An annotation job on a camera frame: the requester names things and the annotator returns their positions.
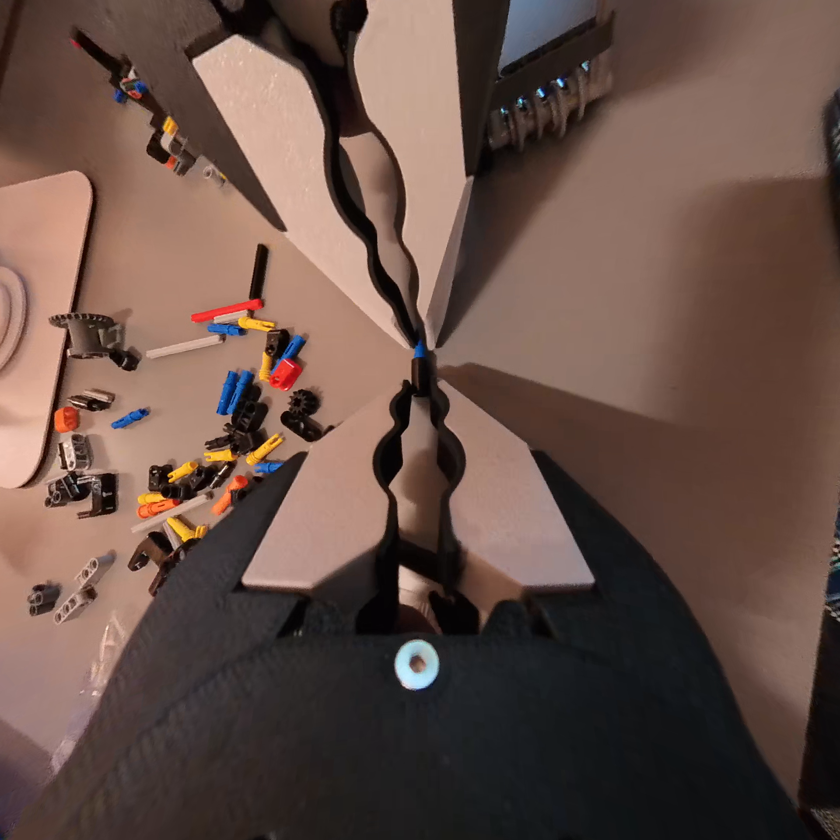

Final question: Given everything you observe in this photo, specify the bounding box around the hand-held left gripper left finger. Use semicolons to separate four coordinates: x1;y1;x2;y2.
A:
241;382;421;598

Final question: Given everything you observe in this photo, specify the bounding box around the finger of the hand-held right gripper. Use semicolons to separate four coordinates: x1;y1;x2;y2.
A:
72;0;422;347
353;0;511;347

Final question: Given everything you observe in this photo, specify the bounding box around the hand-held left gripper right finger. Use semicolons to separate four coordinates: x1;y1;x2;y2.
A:
427;377;597;595

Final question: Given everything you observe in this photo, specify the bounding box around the partly built lego model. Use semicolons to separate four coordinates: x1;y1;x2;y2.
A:
69;28;227;191

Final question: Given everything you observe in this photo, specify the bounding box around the pile of small lego pieces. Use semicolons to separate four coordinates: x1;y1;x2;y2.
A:
26;298;342;624

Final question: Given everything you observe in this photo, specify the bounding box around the red lego axle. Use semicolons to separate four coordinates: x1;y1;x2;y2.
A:
190;298;265;324

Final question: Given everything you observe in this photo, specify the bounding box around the light grey lego axle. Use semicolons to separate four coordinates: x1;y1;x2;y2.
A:
145;335;227;361

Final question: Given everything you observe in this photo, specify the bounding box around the dark grey lego gear assembly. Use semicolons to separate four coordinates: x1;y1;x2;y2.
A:
48;310;142;371

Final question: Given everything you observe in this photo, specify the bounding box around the pale rounded board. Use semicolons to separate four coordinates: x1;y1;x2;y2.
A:
0;171;95;490

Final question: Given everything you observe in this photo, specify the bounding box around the clear plastic bag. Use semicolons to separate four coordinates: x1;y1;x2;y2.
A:
52;610;142;775

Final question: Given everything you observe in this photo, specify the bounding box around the grey lego frame with springs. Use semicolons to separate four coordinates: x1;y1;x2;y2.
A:
486;0;618;178

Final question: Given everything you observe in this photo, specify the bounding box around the white coiled cable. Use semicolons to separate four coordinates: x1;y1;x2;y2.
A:
0;266;30;371

